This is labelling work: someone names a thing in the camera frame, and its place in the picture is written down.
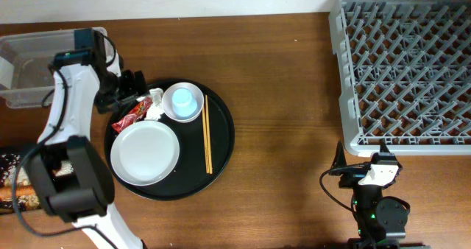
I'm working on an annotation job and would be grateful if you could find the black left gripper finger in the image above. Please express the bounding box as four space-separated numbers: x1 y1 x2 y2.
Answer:
134 71 148 96
119 70 135 100

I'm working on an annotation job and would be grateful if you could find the white tissue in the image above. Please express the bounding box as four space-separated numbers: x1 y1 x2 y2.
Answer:
137 88 164 121

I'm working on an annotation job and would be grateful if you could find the white plate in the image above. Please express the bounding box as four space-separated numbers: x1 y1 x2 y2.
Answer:
110 121 180 186

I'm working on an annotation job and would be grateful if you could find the orange carrot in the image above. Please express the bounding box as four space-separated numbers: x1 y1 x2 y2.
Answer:
0 186 36 201

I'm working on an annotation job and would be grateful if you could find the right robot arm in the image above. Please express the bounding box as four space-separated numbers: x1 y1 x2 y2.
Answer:
319 142 427 249

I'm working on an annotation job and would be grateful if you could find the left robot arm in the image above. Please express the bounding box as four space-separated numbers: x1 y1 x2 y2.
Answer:
21 47 146 248

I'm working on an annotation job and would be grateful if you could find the grey dishwasher rack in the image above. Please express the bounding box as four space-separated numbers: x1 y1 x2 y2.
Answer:
328 0 470 157

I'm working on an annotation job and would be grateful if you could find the black waste bin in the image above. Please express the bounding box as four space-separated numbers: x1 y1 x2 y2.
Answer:
1 144 41 215

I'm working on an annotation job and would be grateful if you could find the red snack wrapper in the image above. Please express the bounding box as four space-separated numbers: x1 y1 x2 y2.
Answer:
111 97 153 133

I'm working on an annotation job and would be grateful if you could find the white bowl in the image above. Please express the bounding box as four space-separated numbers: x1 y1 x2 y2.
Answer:
162 82 205 123

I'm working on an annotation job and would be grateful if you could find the light blue cup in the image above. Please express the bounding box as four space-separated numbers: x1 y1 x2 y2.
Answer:
171 88 197 118

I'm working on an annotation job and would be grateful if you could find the wooden chopstick left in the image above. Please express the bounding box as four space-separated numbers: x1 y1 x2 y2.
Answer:
202 105 210 174

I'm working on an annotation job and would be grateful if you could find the wooden chopstick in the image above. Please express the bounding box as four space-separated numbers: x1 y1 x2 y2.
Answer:
202 105 210 174
203 95 213 174

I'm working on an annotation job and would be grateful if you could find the wooden chopstick right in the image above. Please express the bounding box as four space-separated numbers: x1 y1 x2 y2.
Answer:
203 95 213 174

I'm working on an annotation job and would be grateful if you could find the round black tray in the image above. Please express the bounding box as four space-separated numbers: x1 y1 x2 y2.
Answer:
105 82 235 201

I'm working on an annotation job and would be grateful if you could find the clear plastic bin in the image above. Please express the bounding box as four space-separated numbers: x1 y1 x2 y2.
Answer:
1 27 115 111

